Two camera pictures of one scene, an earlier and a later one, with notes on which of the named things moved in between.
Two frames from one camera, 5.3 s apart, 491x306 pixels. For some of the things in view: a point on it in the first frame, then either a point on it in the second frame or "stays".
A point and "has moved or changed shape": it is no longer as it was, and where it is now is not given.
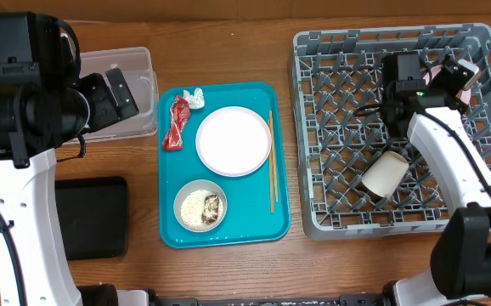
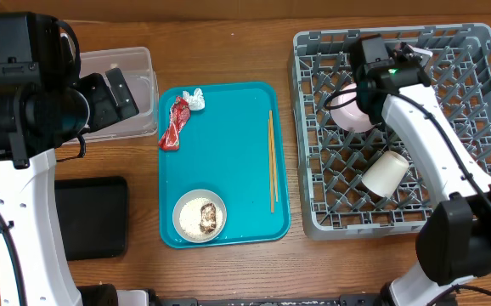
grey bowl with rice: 200,206 has moved or changed shape
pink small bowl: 465,95 -> 347,111
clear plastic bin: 139,69 stays
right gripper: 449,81 -> 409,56
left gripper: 109,112 stays
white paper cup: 386,174 stays
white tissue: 196,100 stays
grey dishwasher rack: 356,176 stays
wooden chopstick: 271,124 stays
